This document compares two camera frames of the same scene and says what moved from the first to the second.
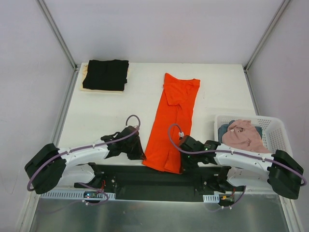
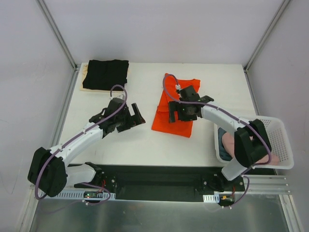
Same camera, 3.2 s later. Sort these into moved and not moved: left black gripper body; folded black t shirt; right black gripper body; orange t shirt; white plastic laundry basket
Moved: orange t shirt; left black gripper body; right black gripper body
Not moved: white plastic laundry basket; folded black t shirt
